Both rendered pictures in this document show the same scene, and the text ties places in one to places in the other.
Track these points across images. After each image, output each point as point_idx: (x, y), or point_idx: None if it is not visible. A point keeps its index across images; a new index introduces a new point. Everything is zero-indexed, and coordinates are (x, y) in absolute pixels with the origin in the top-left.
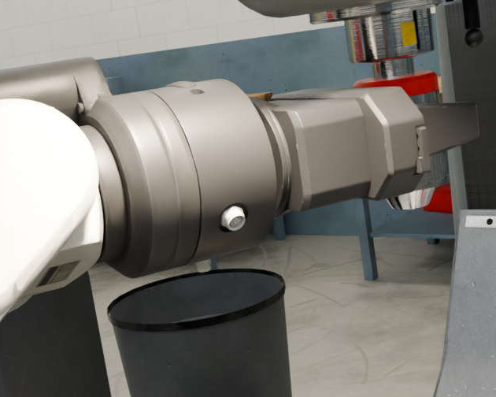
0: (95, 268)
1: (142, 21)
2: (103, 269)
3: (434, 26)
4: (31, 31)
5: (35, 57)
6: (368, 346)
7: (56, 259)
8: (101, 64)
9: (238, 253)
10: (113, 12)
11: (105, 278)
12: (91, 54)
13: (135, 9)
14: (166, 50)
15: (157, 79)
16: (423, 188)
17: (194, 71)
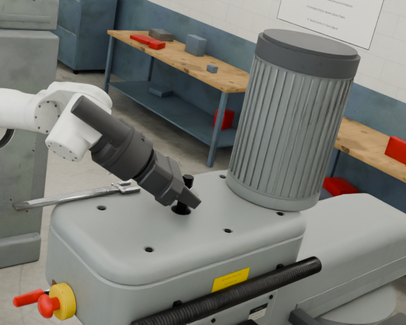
0: (156, 135)
1: (229, 14)
2: (159, 138)
3: (369, 96)
4: None
5: (169, 2)
6: None
7: None
8: (200, 24)
9: (227, 159)
10: (216, 1)
11: (158, 146)
12: (198, 17)
13: (228, 6)
14: (235, 35)
15: (225, 47)
16: None
17: (244, 53)
